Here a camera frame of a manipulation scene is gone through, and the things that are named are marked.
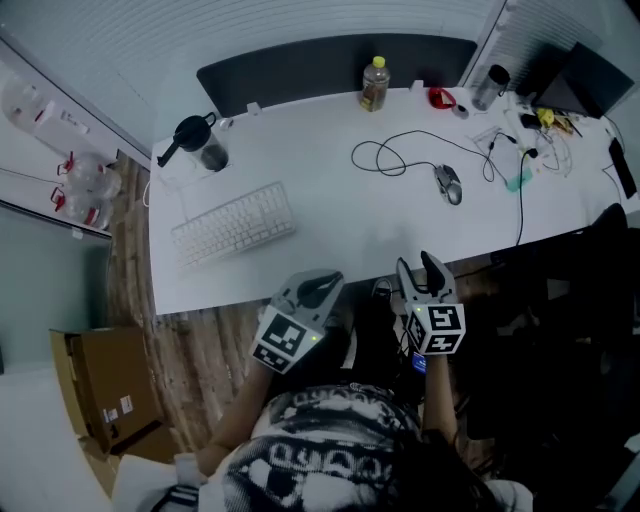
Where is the clear bottle with black lid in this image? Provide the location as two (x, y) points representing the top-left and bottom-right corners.
(470, 63), (512, 112)

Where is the tea bottle with yellow cap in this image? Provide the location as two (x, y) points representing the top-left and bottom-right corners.
(358, 55), (392, 113)

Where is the black wired mouse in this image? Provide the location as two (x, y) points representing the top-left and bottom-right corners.
(433, 163), (464, 207)

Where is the dark desk divider panel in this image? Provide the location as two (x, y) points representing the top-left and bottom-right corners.
(195, 33), (479, 119)

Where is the person's right forearm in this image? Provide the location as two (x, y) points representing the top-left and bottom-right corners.
(422, 352), (461, 446)

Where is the black office chair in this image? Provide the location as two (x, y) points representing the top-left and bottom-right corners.
(449, 202), (640, 512)

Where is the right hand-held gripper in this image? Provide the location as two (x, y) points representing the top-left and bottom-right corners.
(396, 250), (467, 357)

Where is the black mouse cable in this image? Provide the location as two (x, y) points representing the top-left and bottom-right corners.
(350, 129), (519, 183)

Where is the closed brown cardboard box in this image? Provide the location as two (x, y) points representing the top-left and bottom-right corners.
(74, 422), (177, 501)

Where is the black lidded tumbler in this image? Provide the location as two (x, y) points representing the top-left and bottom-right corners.
(173, 112), (230, 173)

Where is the open brown cardboard box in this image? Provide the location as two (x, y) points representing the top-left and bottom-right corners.
(48, 325), (166, 455)

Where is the person's left forearm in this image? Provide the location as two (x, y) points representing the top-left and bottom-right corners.
(197, 359), (281, 471)

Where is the black monitor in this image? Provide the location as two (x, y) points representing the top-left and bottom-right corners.
(517, 41), (636, 120)

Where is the tangle of thin wires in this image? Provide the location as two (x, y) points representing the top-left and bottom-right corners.
(469, 107), (584, 179)

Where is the red plastic gadget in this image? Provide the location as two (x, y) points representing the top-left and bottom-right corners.
(428, 86), (457, 110)

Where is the teal pad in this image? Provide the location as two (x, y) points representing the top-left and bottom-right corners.
(504, 169), (534, 193)

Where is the white water dispenser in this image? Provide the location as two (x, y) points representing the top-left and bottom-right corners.
(0, 69), (94, 156)

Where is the black flat tablet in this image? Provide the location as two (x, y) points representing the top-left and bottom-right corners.
(608, 137), (639, 200)

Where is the small black flat device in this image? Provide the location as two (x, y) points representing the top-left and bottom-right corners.
(156, 141), (180, 169)

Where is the black charging cable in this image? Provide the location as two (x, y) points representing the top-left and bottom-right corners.
(513, 146), (541, 247)

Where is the person's patterned shirt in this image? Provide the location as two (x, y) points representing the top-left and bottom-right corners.
(112, 384), (534, 512)

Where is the white keyboard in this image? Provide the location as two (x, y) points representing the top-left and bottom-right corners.
(170, 181), (297, 270)

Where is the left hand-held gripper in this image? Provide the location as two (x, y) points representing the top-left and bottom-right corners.
(248, 268), (347, 376)

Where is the water jug with red handle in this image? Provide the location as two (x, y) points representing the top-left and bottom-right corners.
(51, 187), (115, 231)
(56, 152), (124, 199)

